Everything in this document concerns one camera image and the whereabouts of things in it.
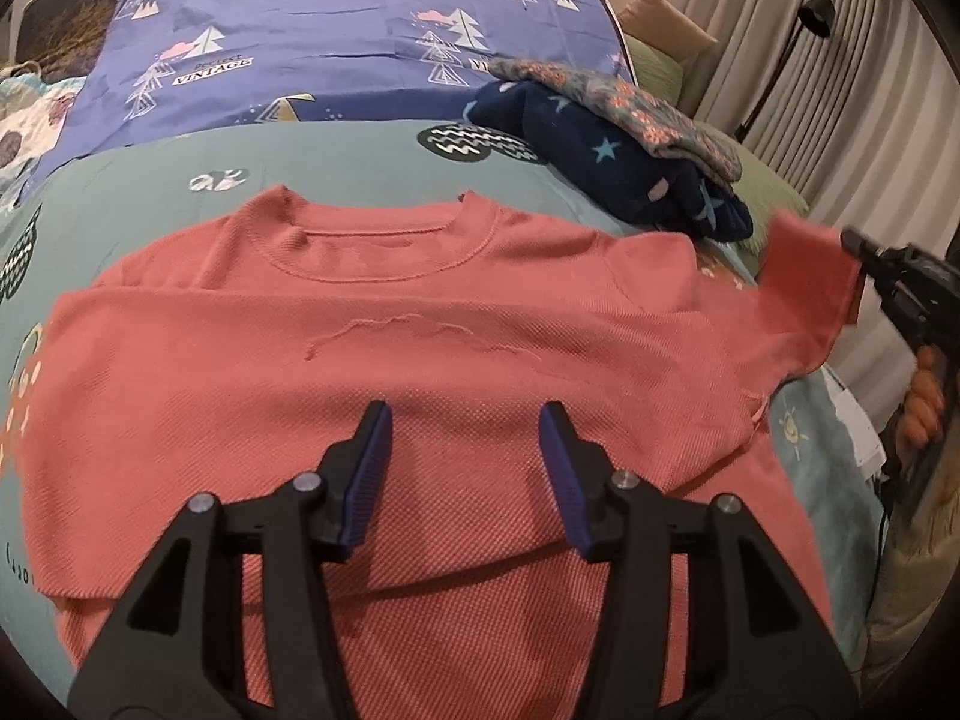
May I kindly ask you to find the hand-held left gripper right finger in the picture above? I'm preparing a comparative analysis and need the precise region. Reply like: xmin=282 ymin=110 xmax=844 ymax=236
xmin=538 ymin=401 xmax=861 ymax=720

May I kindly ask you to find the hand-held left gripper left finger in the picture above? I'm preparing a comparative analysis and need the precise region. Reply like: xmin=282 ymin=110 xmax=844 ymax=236
xmin=67 ymin=401 xmax=395 ymax=720

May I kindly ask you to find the coral knit shirt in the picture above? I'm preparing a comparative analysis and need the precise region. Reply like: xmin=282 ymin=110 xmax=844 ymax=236
xmin=19 ymin=186 xmax=863 ymax=720

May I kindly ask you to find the person's right hand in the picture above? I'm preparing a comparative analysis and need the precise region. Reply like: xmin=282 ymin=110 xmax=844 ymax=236
xmin=898 ymin=345 xmax=947 ymax=452

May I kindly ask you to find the flat green pillow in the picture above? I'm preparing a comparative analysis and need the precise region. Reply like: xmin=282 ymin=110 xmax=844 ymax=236
xmin=716 ymin=124 xmax=812 ymax=256

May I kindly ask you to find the beige curtain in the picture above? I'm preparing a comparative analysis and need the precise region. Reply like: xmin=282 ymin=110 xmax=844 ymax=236
xmin=679 ymin=0 xmax=960 ymax=260

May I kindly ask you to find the black floor lamp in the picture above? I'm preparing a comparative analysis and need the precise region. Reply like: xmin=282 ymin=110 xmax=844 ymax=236
xmin=739 ymin=0 xmax=837 ymax=142

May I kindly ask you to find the grey floral garment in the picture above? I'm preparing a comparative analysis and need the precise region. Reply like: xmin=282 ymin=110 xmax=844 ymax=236
xmin=487 ymin=56 xmax=743 ymax=188

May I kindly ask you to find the upright green pillow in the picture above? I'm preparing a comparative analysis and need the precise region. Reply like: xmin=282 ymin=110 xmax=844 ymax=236
xmin=626 ymin=37 xmax=689 ymax=112

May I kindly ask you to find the navy star print garment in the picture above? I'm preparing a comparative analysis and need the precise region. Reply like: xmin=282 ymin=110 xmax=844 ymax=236
xmin=465 ymin=79 xmax=755 ymax=242

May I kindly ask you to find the tan pillow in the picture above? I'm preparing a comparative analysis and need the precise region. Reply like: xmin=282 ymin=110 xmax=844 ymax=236
xmin=619 ymin=0 xmax=719 ymax=61

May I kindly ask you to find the teal printed blanket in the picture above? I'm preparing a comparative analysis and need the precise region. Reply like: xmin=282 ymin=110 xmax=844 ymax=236
xmin=0 ymin=116 xmax=890 ymax=691

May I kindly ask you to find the blue tree print sheet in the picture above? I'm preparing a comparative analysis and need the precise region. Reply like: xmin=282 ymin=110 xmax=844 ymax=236
xmin=71 ymin=0 xmax=638 ymax=166

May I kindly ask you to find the white patterned quilt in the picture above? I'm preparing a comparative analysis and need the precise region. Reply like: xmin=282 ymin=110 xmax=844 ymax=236
xmin=0 ymin=64 xmax=89 ymax=212

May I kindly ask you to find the dark printed headboard cloth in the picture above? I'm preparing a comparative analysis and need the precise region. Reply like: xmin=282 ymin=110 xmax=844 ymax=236
xmin=15 ymin=0 xmax=137 ymax=82

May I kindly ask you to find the black cable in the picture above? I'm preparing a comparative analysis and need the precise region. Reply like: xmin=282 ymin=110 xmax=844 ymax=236
xmin=874 ymin=465 xmax=901 ymax=563

